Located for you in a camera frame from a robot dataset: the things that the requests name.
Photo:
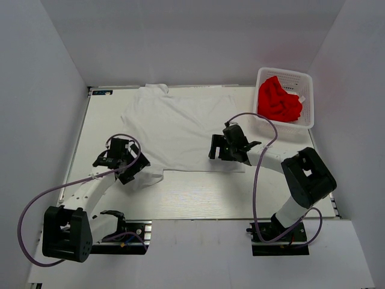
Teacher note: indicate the blue table label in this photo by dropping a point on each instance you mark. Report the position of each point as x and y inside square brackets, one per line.
[102, 92]

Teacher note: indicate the white t shirt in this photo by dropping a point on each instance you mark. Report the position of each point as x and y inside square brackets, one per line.
[175, 132]

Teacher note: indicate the red t shirt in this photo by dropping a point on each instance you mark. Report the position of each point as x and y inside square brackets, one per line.
[276, 104]

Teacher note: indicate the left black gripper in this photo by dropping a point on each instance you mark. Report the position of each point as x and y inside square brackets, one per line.
[128, 176]

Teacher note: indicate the white plastic basket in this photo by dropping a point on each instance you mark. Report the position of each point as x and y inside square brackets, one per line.
[296, 83]

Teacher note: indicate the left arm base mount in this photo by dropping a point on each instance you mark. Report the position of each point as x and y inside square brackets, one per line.
[135, 243]

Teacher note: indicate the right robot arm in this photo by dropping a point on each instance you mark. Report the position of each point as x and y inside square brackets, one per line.
[307, 177]

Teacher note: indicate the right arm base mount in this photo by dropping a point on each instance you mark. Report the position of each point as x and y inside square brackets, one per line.
[292, 244]

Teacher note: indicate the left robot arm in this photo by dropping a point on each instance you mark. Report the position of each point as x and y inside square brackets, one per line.
[72, 229]

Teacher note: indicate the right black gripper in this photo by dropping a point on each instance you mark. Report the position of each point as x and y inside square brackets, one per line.
[217, 141]

